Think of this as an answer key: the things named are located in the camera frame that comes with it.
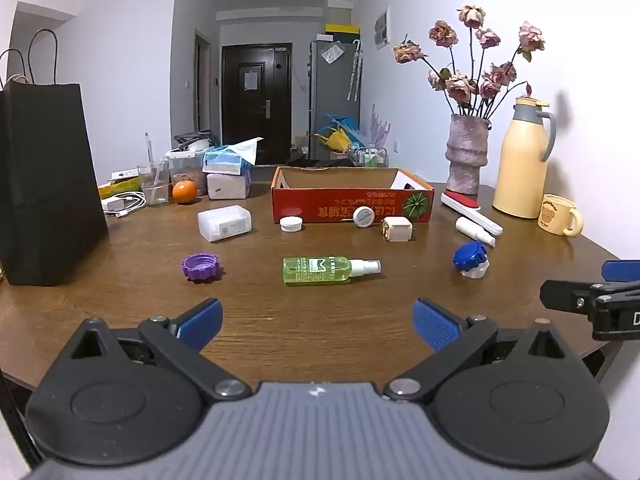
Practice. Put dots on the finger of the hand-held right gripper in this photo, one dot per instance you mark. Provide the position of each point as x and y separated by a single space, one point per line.
622 271
565 294

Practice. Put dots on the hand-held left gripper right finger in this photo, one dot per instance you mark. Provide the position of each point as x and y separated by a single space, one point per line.
437 325

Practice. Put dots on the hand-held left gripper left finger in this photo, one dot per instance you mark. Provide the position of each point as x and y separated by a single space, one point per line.
200 322

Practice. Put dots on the purple bottle cap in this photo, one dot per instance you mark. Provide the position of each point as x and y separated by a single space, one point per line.
200 267

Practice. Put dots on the blue and white cap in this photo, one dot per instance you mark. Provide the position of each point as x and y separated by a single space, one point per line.
469 256

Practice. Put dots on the white rectangular packet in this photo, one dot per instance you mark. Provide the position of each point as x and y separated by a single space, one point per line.
223 223

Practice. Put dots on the white charger plug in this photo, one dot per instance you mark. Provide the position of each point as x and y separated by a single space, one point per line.
397 230

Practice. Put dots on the green spray bottle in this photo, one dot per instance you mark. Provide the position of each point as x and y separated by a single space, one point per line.
315 269

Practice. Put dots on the white tape roll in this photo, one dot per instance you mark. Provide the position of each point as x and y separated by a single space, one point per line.
363 216

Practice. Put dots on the small white round cap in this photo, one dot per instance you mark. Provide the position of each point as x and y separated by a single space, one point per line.
291 224

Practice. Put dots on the red cardboard box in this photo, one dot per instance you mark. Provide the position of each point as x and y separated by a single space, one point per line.
320 207

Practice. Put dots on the cream bear mug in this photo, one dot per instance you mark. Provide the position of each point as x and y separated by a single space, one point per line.
555 215

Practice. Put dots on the small white bottle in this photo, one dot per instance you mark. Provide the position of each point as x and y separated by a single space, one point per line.
472 230

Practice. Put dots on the red lint brush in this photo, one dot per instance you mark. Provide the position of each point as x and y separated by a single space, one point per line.
462 201

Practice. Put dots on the orange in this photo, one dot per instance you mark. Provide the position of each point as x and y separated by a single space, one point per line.
184 192

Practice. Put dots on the yellow thermos jug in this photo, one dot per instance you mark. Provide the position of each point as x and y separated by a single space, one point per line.
520 165

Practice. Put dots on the purple tissue pack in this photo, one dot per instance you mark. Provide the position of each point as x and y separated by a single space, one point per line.
227 187

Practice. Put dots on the clear glass cup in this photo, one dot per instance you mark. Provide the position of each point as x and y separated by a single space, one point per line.
154 192

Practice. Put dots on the clear plastic food container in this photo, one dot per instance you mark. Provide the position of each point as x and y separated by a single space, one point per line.
187 170

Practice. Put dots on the clear drinking straw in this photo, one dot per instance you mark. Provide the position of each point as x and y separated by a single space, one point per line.
159 172

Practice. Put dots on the yellow packet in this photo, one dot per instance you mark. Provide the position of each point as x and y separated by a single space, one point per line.
114 188

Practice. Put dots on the blue tissue pack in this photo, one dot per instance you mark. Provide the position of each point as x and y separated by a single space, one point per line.
225 160

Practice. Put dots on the white power strip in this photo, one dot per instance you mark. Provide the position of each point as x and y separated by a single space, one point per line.
125 174

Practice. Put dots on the pink textured vase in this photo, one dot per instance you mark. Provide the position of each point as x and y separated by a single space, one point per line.
466 155

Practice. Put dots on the white stick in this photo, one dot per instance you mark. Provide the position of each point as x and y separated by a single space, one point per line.
147 147

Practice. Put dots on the black folding stand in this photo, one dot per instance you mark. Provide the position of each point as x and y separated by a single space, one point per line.
195 137

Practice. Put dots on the dark brown door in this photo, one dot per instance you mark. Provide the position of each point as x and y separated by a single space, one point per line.
235 120

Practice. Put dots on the black paper bag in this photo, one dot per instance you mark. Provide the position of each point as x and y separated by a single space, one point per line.
45 185

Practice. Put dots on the dried pink roses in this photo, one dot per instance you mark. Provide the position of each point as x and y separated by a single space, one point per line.
457 85

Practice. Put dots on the grey interior door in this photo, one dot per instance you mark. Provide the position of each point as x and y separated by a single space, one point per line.
202 85

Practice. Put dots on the white paper notice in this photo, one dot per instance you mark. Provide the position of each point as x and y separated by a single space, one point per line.
250 80

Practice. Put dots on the grey fridge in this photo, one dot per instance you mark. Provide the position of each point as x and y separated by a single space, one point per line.
332 90

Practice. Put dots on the white folded umbrella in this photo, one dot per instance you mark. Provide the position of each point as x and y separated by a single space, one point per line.
355 70

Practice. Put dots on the clear plastic bag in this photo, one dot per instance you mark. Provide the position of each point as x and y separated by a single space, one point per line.
331 53

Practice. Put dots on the white electric panel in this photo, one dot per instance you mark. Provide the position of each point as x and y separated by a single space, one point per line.
382 29

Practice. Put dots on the black flat box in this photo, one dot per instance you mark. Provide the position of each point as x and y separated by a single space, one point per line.
335 37

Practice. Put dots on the yellow box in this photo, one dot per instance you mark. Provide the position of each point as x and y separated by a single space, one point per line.
342 29

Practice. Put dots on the purple wall decoration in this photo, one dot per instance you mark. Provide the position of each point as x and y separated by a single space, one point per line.
379 127

